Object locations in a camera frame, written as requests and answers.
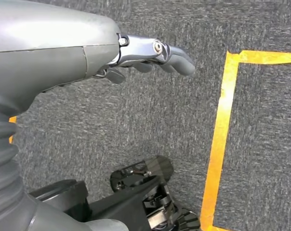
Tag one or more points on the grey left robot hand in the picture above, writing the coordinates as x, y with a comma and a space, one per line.
39, 38

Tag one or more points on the yellow floor tape outline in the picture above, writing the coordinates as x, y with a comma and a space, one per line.
220, 134

